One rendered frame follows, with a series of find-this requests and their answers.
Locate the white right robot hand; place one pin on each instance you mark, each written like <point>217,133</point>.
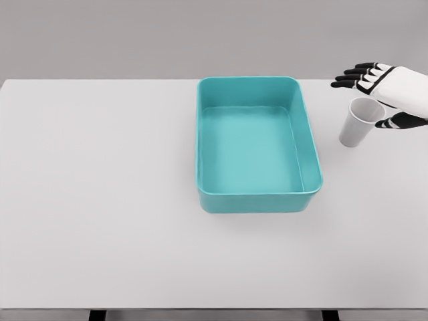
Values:
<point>398,88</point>

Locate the teal rectangular basket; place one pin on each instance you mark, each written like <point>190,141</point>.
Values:
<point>254,143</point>

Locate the white paper cup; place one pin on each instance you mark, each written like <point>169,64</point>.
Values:
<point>356,125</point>

